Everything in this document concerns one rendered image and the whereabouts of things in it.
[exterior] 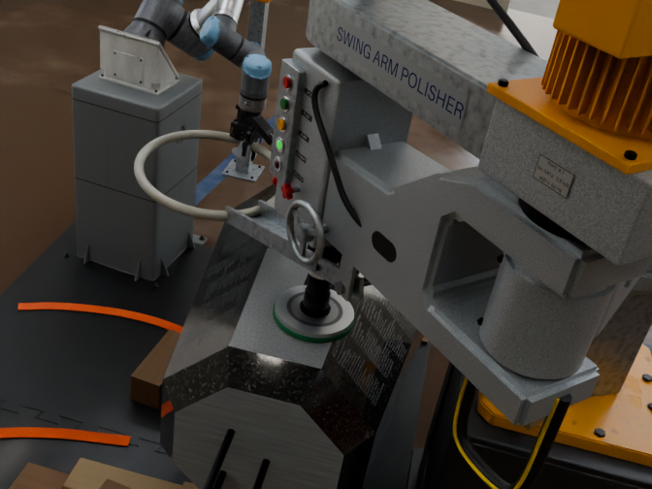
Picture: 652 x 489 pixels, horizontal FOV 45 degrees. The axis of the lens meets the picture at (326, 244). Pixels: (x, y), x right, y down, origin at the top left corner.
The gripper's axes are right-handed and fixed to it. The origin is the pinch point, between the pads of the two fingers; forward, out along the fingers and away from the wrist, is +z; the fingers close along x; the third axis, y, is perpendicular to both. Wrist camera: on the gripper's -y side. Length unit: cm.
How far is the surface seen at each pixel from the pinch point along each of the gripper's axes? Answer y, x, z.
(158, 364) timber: 7, 35, 76
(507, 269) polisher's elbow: -102, 93, -64
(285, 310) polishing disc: -51, 62, -3
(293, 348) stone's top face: -59, 71, -1
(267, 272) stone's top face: -36, 46, 1
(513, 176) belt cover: -98, 95, -82
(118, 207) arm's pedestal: 69, -16, 60
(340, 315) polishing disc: -63, 54, -4
